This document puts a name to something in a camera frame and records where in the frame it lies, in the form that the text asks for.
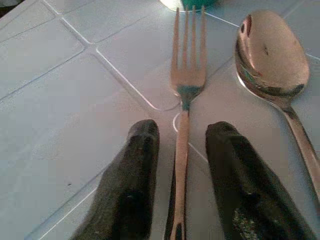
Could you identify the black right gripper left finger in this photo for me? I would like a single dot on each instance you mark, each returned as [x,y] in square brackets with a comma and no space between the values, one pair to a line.
[130,180]

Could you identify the silver metal fork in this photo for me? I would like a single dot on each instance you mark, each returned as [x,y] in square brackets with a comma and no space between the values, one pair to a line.
[182,150]

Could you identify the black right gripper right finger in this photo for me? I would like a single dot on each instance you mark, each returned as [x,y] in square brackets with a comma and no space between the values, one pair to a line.
[240,180]

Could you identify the green and white cup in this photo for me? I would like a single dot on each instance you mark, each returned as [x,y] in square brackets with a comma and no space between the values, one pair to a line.
[190,3]

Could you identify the silver metal spoon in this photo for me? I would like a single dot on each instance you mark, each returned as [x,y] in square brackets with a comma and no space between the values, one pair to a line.
[267,57]

